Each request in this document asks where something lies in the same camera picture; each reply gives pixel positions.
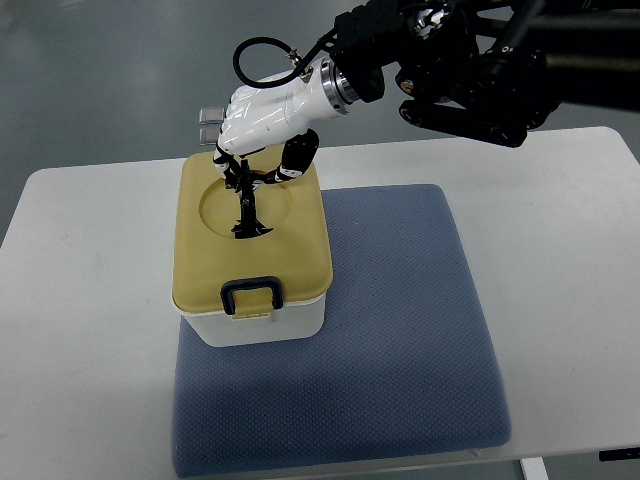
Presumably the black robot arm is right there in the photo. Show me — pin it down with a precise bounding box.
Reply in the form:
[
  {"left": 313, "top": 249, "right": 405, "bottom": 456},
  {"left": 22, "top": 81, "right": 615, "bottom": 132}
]
[{"left": 322, "top": 1, "right": 639, "bottom": 147}]

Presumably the white storage box body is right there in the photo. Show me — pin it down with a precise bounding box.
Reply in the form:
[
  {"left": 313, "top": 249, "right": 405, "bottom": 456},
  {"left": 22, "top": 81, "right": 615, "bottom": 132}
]
[{"left": 174, "top": 294, "right": 326, "bottom": 347}]

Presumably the blue front box latch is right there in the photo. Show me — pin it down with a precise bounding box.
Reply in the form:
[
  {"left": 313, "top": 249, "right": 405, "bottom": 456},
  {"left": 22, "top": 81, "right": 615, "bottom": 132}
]
[{"left": 220, "top": 276, "right": 284, "bottom": 315}]

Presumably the black cable loop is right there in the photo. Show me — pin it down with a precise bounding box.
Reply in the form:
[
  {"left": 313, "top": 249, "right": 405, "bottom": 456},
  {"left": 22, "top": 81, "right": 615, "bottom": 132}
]
[{"left": 233, "top": 39, "right": 314, "bottom": 90}]

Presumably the blue textured mat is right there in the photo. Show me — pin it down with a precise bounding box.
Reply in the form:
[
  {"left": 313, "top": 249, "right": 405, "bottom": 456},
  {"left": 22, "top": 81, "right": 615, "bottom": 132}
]
[{"left": 172, "top": 184, "right": 511, "bottom": 477}]

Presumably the yellow storage box lid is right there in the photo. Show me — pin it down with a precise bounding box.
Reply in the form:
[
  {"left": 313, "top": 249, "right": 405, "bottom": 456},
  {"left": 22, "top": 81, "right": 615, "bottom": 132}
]
[{"left": 172, "top": 152, "right": 333, "bottom": 314}]

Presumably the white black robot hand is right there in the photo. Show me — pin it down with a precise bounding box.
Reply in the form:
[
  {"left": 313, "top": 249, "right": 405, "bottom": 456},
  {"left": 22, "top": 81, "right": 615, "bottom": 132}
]
[{"left": 211, "top": 55, "right": 357, "bottom": 190}]

